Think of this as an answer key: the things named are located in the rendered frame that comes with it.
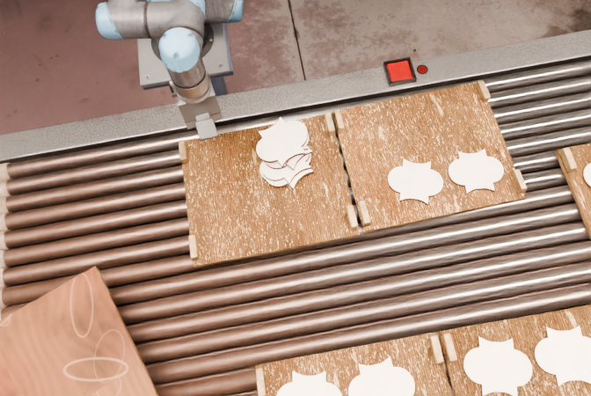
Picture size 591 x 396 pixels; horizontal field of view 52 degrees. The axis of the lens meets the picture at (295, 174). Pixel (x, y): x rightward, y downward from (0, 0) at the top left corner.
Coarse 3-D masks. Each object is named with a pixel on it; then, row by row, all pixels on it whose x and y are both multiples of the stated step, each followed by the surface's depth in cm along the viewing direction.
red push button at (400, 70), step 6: (390, 66) 166; (396, 66) 166; (402, 66) 166; (408, 66) 166; (390, 72) 166; (396, 72) 165; (402, 72) 165; (408, 72) 165; (390, 78) 165; (396, 78) 165; (402, 78) 164
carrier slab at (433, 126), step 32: (416, 96) 161; (448, 96) 160; (352, 128) 158; (384, 128) 157; (416, 128) 157; (448, 128) 156; (480, 128) 156; (352, 160) 154; (384, 160) 153; (416, 160) 153; (448, 160) 152; (512, 160) 151; (384, 192) 150; (448, 192) 149; (480, 192) 148; (512, 192) 148; (384, 224) 146
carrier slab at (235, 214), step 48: (192, 144) 159; (240, 144) 158; (336, 144) 156; (192, 192) 153; (240, 192) 152; (288, 192) 151; (336, 192) 150; (240, 240) 146; (288, 240) 146; (336, 240) 146
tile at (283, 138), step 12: (264, 132) 152; (276, 132) 152; (288, 132) 151; (300, 132) 151; (264, 144) 150; (276, 144) 150; (288, 144) 150; (300, 144) 150; (264, 156) 149; (276, 156) 149; (288, 156) 149
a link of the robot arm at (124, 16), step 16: (112, 0) 123; (128, 0) 123; (144, 0) 126; (96, 16) 123; (112, 16) 122; (128, 16) 122; (144, 16) 122; (112, 32) 123; (128, 32) 123; (144, 32) 123
